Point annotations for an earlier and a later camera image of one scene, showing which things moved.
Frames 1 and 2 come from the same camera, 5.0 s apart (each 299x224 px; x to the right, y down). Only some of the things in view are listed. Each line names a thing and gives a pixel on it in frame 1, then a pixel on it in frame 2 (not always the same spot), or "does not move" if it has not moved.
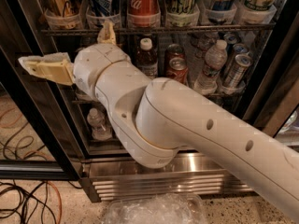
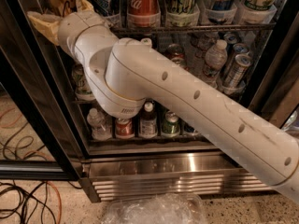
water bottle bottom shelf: (100, 132) does not move
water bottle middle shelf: (207, 81) does not move
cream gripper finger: (56, 67) to (47, 24)
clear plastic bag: (162, 208) does not move
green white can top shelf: (182, 6) does not move
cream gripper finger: (106, 34) to (81, 5)
